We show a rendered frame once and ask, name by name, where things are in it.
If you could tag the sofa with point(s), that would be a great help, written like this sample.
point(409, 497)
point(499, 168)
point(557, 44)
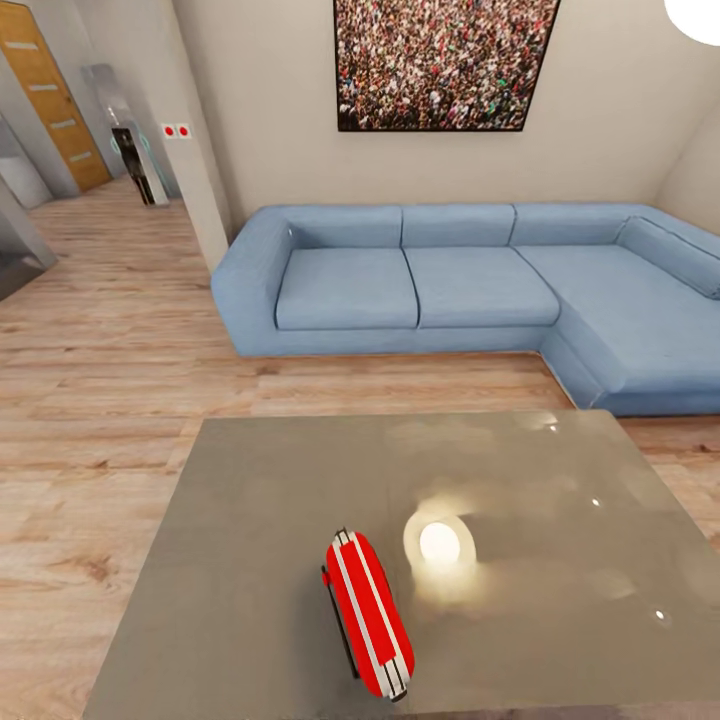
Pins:
point(620, 300)

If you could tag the radio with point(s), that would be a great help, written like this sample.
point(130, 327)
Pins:
point(374, 637)

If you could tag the coffee table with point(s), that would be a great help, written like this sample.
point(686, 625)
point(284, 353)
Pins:
point(536, 559)

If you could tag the door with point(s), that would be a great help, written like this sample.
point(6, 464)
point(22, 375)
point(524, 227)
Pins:
point(26, 51)

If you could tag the standing mirror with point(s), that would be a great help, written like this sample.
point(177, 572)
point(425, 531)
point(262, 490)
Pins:
point(128, 140)

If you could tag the picture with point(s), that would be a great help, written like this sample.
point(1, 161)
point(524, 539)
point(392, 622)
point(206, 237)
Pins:
point(456, 66)

